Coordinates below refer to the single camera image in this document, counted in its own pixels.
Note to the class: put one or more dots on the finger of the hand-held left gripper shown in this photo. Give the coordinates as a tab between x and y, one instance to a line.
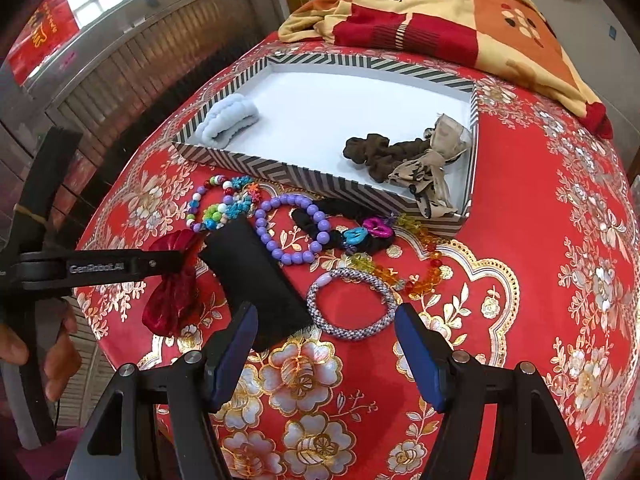
100	266

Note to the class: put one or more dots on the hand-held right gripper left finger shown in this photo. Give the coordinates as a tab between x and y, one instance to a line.
235	355

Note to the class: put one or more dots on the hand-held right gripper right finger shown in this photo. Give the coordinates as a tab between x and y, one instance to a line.
422	355

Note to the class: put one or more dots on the black padded hair clip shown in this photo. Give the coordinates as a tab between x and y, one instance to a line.
255	285

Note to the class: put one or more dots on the red velvet bow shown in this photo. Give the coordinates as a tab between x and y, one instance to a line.
175	305

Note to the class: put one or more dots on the pink blue link ornament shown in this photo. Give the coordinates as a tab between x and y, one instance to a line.
380	227

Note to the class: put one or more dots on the striped cardboard tray box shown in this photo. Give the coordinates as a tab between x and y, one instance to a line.
325	110

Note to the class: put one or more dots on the person's left hand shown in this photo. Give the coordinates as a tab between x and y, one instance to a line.
64	360

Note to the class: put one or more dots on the red floral tablecloth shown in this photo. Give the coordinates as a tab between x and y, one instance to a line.
525	260

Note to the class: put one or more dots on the beige leopard print bow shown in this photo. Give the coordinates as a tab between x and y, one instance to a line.
425	175

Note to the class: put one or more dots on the red paper sign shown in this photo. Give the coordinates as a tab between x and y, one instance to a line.
42	30

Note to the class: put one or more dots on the pale blue fluffy scrunchie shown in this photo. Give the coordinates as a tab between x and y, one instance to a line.
225	120

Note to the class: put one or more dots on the wooden slatted radiator cover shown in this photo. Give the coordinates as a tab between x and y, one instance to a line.
150	50

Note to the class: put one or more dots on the brown scrunchie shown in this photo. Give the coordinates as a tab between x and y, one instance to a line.
375	157

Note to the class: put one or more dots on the red yellow printed blanket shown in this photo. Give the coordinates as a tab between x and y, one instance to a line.
450	20

